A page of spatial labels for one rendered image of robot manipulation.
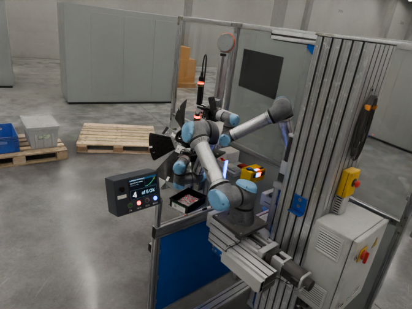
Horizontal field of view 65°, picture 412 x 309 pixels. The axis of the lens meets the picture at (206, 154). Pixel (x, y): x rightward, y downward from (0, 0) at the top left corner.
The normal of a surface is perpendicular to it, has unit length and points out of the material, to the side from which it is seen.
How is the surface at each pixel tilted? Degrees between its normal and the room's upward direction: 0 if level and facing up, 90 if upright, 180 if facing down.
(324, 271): 90
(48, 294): 0
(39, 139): 95
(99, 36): 90
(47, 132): 96
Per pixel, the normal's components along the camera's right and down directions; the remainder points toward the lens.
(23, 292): 0.12, -0.92
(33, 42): 0.48, 0.38
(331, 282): -0.76, 0.16
